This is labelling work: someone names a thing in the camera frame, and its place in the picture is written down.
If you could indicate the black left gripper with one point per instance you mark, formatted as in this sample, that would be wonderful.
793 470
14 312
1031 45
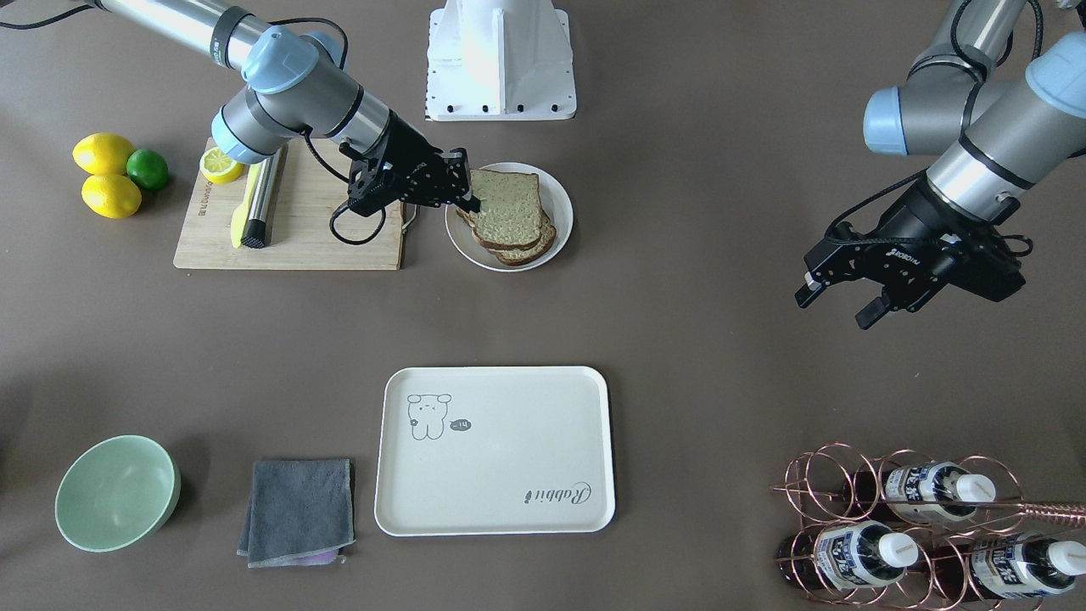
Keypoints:
912 222

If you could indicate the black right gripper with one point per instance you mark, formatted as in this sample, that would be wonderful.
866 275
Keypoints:
400 146

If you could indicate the bread slice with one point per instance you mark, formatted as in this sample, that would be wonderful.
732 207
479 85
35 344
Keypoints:
518 256
510 215

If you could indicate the white round plate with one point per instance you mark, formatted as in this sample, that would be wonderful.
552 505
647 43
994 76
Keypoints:
555 203

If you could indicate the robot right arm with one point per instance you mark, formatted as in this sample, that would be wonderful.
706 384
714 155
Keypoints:
295 88

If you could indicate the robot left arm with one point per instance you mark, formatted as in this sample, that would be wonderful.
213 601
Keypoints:
992 141

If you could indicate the cream rectangular tray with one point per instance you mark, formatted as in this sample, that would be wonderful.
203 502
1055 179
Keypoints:
479 451

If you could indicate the wooden cutting board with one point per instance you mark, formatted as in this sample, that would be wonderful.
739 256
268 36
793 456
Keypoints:
305 197

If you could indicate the steel cylinder black cap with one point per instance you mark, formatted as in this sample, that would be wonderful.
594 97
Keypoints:
256 230

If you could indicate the dark drink bottle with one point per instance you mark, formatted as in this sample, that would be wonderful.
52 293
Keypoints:
1008 568
928 493
846 557

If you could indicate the yellow knife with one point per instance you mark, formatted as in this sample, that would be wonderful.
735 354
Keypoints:
240 215

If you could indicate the half lemon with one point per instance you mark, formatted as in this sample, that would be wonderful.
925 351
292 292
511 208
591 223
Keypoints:
218 168

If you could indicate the green lime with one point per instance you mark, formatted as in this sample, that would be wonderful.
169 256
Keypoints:
148 169

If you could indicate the yellow lemon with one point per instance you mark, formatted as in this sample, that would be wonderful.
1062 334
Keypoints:
112 196
103 153

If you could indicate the grey folded cloth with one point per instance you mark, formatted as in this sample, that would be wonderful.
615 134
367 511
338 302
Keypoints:
299 513

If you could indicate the green bowl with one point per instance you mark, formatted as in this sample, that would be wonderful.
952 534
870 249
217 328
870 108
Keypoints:
117 493

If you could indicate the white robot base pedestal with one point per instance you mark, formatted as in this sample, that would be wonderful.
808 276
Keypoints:
500 61

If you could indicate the copper wire bottle rack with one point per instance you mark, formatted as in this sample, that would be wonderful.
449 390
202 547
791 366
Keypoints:
911 531

